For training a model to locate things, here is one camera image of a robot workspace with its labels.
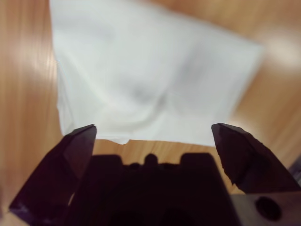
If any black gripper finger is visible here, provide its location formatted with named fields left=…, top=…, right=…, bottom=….
left=9, top=124, right=98, bottom=226
left=211, top=122, right=301, bottom=195

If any white t-shirt with black logo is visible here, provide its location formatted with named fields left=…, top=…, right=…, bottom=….
left=48, top=0, right=264, bottom=147

